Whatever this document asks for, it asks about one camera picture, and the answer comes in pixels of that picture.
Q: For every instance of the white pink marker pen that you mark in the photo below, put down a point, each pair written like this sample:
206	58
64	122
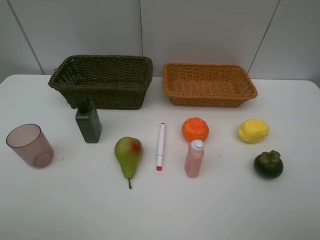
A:
160	151

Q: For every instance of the orange mandarin fruit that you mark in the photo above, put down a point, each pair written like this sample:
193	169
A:
195	128

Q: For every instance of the green red pear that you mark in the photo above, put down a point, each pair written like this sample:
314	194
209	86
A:
128	152

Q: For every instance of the pink lotion bottle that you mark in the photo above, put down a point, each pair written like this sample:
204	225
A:
194	158

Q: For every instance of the yellow lemon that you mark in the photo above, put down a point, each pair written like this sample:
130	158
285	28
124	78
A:
253	131

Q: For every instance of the orange wicker basket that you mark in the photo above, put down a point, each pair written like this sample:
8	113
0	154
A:
207	85

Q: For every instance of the dark brown wicker basket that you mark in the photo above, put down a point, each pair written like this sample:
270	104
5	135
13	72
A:
112	82

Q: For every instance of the dark green pump bottle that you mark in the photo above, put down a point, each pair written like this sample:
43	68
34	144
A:
88	120

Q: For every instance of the translucent pink plastic cup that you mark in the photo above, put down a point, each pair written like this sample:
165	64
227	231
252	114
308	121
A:
31	145

